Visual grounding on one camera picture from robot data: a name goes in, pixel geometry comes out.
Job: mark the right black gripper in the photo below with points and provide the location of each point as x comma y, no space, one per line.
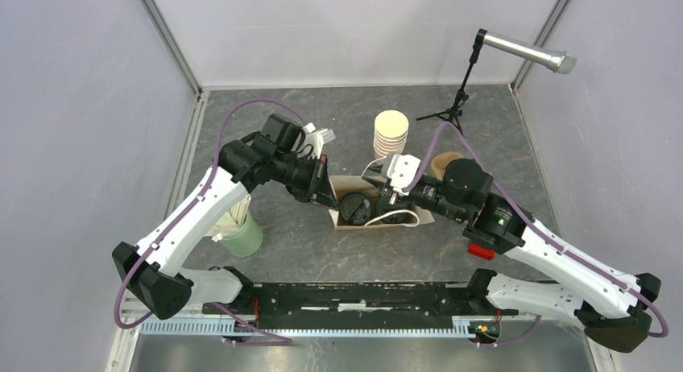
387,191

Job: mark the black coffee lid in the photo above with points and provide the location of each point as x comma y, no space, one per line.
384,206
355,209

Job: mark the black tripod stand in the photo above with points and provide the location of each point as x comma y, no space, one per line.
454,112

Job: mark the brown pulp cup carrier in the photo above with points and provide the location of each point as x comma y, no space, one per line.
439,163

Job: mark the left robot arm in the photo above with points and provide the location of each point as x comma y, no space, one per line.
282,151

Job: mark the brown paper bag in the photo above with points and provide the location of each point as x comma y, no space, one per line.
370,183

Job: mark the white wrapped straws bundle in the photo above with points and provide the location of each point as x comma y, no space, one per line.
231,221

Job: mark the silver cylindrical lamp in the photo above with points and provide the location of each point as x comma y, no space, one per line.
556,61

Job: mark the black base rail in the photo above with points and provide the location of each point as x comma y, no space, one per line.
384,305

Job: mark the stack of white paper cups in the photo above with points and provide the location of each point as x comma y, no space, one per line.
390,134

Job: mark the red and blue block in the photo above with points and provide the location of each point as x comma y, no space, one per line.
480,252

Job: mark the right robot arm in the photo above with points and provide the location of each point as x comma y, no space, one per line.
612,308

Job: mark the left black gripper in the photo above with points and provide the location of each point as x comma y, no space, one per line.
317,187

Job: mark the green cup holder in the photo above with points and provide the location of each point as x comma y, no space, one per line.
246,240

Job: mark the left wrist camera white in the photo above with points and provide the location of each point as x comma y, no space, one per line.
314,141

